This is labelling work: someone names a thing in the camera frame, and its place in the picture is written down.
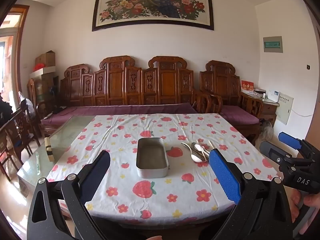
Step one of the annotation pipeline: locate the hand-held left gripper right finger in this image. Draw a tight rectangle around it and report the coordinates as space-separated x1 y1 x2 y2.
209 149 293 240

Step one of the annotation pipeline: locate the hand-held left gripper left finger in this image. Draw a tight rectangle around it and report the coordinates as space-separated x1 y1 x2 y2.
26 150 111 240

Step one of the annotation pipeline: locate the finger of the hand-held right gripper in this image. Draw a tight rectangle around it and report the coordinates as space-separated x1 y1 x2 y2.
278 132 320 163
259 141 292 172

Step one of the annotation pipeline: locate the metal fork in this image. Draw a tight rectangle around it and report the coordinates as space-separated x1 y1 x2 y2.
181 142 197 155

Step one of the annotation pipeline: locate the rectangular metal tin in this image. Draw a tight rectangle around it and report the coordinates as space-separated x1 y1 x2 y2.
136 137 168 179

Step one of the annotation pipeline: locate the person's right hand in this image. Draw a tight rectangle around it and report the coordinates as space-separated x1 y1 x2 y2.
291 191 320 223

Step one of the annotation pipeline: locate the grey fluffy mop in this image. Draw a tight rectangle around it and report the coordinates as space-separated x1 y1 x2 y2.
259 120 275 141

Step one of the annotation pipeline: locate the strawberry flower print tablecloth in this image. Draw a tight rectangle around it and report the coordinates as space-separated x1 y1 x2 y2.
46 113 282 227

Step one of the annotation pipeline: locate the wooden side table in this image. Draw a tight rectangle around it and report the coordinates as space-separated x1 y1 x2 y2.
240 91 279 128

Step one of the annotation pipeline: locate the white desk phone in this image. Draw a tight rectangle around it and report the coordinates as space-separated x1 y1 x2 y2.
267 89 280 103

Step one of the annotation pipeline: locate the small purple seat cushion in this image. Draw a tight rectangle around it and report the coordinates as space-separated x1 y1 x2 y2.
220 105 260 126

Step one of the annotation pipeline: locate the pale wooden block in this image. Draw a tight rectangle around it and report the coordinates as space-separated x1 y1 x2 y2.
44 137 56 161

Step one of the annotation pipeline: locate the long purple seat cushion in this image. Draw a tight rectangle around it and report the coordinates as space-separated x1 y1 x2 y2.
41 103 198 125

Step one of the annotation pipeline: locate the red card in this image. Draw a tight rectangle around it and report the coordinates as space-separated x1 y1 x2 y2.
241 80 254 92

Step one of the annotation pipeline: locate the carved wooden sofa bench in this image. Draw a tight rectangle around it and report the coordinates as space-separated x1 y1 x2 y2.
36 55 200 137

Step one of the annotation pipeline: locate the carved wooden armchair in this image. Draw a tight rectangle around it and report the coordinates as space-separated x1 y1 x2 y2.
192 60 263 145

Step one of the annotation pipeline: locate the dark wooden chair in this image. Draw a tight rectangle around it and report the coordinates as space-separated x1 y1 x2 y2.
0 104 41 182

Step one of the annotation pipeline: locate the clear plastic bag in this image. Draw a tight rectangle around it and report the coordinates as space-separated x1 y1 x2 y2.
18 91 36 117

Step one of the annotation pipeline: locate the black bag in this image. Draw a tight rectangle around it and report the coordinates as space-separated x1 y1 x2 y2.
0 97 13 128

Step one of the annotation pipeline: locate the white flat box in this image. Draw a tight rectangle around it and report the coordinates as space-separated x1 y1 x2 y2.
30 66 56 78

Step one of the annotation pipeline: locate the brown cardboard box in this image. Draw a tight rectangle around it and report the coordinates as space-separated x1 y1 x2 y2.
35 50 56 68

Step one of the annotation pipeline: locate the framed peacock flower painting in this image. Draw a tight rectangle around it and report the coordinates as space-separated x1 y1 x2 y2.
92 0 215 32

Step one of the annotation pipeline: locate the white wall panel box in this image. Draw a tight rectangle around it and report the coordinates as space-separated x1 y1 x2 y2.
276 92 294 125

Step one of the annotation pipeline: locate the green wall distribution box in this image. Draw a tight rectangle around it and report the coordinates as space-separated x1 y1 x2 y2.
263 36 283 53

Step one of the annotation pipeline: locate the wooden door frame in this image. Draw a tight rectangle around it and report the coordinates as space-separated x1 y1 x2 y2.
0 4 30 112

